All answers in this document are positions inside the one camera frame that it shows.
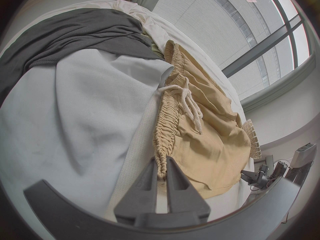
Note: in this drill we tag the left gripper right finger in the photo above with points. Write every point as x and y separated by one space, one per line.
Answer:
182 196

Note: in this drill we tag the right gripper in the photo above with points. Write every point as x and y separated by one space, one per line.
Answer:
255 178

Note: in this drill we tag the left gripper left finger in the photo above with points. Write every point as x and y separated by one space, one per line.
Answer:
140 194

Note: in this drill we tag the tan shorts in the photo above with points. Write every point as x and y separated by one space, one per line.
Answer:
212 139

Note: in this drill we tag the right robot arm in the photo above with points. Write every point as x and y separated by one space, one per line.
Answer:
280 170

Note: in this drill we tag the round woven basket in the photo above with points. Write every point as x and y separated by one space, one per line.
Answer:
253 139

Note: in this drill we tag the bed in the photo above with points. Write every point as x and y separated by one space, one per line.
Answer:
140 146

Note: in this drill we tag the pale grey garment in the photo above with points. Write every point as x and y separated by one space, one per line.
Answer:
75 121

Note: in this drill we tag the green garment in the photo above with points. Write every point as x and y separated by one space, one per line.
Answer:
155 49

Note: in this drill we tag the black garment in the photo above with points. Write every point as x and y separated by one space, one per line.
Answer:
87 31

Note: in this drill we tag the white garment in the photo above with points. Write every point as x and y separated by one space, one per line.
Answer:
135 11

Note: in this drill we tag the window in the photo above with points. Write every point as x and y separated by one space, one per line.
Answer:
212 21

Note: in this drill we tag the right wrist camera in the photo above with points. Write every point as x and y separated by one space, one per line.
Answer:
264 169

